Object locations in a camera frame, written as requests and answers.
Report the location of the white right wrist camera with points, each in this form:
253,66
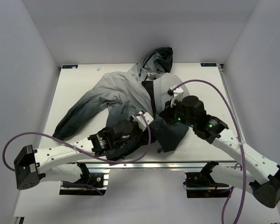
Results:
176,93

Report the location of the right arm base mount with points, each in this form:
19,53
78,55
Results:
201,184

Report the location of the grey black gradient jacket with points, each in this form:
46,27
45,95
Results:
143,88

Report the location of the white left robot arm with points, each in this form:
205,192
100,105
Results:
31,165

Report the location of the blue left corner label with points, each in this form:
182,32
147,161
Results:
75,66

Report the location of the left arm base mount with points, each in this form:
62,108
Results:
90,183

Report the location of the blue right corner label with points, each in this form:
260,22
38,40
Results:
208,64

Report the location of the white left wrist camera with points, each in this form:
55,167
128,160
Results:
143,120

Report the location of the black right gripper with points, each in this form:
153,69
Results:
167,113

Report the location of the blue corner label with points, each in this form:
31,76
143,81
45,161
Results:
75,66
208,64

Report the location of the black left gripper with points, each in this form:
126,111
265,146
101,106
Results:
139,130

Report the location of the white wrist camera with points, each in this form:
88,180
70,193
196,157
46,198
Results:
176,93
143,120

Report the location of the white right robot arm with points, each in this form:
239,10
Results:
259,176

